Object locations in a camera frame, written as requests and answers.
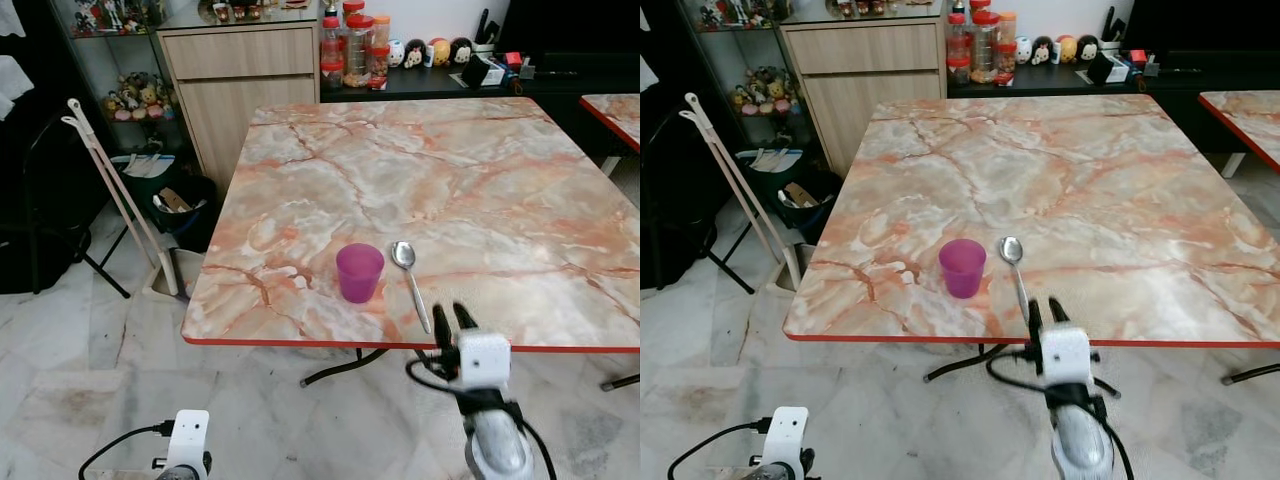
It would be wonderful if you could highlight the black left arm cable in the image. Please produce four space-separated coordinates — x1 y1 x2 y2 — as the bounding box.
667 420 773 480
78 424 173 480

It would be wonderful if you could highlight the yellow plush toy cluster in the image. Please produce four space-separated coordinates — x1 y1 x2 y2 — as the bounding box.
733 67 797 114
104 74 172 122

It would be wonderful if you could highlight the black folding chair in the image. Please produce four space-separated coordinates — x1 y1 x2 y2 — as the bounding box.
640 85 757 295
0 110 132 299

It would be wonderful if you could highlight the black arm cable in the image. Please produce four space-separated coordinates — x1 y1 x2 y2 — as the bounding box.
78 424 173 480
405 355 557 480
667 420 773 480
985 345 1137 480

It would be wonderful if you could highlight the white folded drying rack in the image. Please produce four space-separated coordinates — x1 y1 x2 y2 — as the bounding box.
62 98 182 298
680 93 804 292

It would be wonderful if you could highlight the black waste bin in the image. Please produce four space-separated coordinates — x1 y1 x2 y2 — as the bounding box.
150 175 219 252
775 168 844 247

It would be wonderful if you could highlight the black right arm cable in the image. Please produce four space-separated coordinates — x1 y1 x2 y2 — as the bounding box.
985 345 1137 480
405 355 557 480

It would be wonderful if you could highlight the steel spoon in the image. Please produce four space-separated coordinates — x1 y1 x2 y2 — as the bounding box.
1000 236 1032 323
390 241 433 335

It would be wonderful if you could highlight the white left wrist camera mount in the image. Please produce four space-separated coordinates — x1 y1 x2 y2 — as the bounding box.
765 406 812 471
163 409 212 471

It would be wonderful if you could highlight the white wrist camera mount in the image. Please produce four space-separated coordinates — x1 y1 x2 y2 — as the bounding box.
163 409 212 471
457 330 513 392
1040 323 1094 387
765 406 812 471

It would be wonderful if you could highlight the orange-lidded plastic jar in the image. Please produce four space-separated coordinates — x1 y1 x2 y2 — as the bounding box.
371 14 392 81
998 11 1019 79

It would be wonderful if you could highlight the glass display shelf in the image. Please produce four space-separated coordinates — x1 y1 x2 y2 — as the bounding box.
50 0 173 153
680 0 801 151

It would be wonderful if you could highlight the purple plastic cup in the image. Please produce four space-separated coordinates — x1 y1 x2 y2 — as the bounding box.
336 243 386 304
939 239 988 299

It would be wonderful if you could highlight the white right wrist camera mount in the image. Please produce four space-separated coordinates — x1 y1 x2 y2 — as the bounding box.
1040 323 1094 387
457 330 513 392

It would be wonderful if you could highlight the black white box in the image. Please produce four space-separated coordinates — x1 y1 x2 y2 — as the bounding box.
1088 52 1132 85
461 55 507 89

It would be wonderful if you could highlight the large red-lidded plastic jar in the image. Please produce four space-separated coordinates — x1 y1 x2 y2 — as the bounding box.
970 9 1002 86
343 12 375 89

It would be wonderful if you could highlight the light wooden cabinet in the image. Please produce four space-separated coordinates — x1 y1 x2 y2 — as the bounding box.
158 24 322 187
778 20 947 177

